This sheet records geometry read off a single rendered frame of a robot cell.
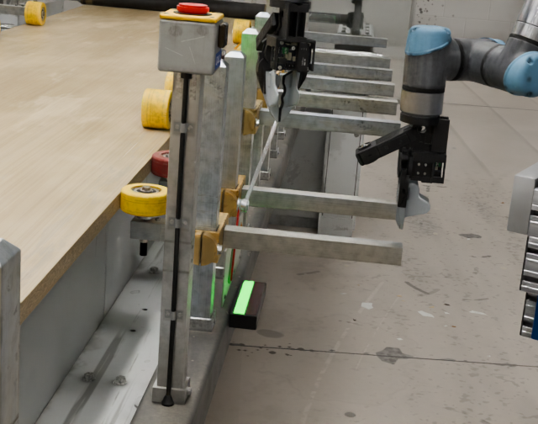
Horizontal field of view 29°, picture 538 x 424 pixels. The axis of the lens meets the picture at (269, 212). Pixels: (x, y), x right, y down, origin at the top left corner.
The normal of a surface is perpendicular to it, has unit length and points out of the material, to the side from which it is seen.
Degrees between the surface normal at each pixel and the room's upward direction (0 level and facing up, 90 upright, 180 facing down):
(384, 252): 90
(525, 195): 90
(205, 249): 90
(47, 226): 0
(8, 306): 90
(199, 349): 0
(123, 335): 0
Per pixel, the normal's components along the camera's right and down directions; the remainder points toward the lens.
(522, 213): -0.50, 0.20
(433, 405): 0.07, -0.96
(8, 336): 0.99, 0.10
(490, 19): 0.00, 0.28
